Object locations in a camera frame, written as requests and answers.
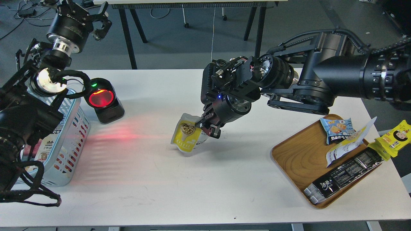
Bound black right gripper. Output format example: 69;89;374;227
195;56;261;139

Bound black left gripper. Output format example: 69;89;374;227
47;0;112;53

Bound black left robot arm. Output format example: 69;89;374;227
0;0;119;207

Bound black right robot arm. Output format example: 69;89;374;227
195;29;410;139

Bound long black snack package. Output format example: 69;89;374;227
303;148;383;204

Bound blue small snack bag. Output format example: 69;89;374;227
320;118;355;145

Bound snack packs inside basket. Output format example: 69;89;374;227
20;129;61;163

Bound light blue plastic basket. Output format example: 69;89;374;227
41;98;91;186

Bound yellow cartoon snack bag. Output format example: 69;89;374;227
367;120;411;161

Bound black leg background table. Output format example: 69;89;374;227
111;0;280;70

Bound black barcode scanner red window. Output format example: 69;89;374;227
84;78;125;124

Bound round wooden tray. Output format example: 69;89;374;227
271;120;383;209

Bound white hanging cable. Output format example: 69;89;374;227
210;6;216;63

